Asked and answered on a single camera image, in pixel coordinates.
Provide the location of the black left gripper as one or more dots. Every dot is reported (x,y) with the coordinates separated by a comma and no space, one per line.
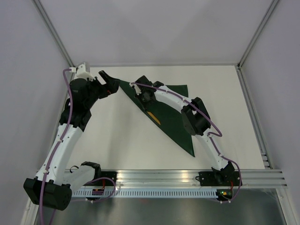
(111,87)

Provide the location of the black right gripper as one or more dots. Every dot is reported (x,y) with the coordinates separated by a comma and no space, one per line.
(145,104)

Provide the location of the dark green cloth napkin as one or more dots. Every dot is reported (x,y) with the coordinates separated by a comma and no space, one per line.
(170,119)

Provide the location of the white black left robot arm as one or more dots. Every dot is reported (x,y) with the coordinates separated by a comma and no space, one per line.
(51,187)

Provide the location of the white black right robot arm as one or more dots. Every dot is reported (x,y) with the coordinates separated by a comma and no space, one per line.
(196,121)

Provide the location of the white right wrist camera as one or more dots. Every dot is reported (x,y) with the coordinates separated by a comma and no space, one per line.
(138,90)

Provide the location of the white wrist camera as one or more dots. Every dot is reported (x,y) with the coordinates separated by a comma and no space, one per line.
(83,71)
(138,90)

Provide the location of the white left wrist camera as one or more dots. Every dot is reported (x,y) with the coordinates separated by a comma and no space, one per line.
(83,71)

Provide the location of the white slotted cable duct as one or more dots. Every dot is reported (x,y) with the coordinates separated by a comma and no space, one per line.
(147,193)

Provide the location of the aluminium right side rail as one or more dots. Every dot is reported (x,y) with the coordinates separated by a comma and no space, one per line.
(254,119)

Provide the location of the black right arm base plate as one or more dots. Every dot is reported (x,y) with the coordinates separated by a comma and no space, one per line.
(210,179)

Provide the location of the aluminium left frame post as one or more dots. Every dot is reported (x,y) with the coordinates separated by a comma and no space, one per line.
(52,30)

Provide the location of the aluminium frame post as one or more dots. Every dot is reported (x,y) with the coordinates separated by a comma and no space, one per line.
(262,25)
(52,30)

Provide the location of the aluminium front rail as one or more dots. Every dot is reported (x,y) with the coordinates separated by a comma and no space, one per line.
(264,178)

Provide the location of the aluminium right frame post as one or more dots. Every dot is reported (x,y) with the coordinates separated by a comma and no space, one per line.
(262,25)

